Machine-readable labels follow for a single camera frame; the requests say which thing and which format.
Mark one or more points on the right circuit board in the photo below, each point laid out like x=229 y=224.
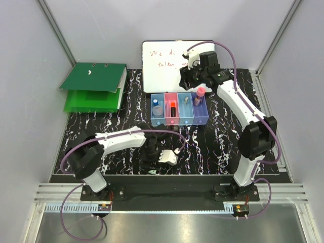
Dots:
x=242 y=208

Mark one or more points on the small clear glue bottle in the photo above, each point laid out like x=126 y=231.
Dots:
x=157 y=110

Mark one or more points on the pink eraser stick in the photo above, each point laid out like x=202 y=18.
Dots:
x=168 y=111

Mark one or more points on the orange black marker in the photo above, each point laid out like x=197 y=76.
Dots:
x=173 y=110

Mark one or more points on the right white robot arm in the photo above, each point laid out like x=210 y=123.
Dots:
x=258 y=131

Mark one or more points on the light blue bin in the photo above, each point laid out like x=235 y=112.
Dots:
x=185 y=111
x=156 y=121

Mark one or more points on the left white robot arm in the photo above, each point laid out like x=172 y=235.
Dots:
x=83 y=159

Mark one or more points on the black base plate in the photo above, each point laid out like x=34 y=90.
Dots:
x=170 y=193

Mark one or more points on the pink bin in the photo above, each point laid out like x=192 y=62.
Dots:
x=168 y=98

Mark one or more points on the purple bin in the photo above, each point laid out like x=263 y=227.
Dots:
x=200 y=112

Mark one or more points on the light green folder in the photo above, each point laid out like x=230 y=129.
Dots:
x=93 y=101

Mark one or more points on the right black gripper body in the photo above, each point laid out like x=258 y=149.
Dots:
x=195 y=77

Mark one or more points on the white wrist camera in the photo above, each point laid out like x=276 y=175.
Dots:
x=192 y=56
x=168 y=157

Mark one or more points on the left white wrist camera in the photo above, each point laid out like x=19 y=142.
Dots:
x=168 y=157

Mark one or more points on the green ring binder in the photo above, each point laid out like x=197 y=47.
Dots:
x=96 y=77

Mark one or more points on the pink transparent stapler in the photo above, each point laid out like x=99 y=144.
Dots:
x=200 y=93

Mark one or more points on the left circuit board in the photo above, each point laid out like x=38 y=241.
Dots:
x=104 y=207

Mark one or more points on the white dry-erase board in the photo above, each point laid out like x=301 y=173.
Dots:
x=161 y=63

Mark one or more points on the circuit board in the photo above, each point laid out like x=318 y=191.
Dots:
x=242 y=208
x=104 y=207

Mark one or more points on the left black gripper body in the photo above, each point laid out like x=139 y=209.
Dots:
x=151 y=155

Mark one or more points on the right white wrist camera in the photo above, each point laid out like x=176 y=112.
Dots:
x=192 y=56

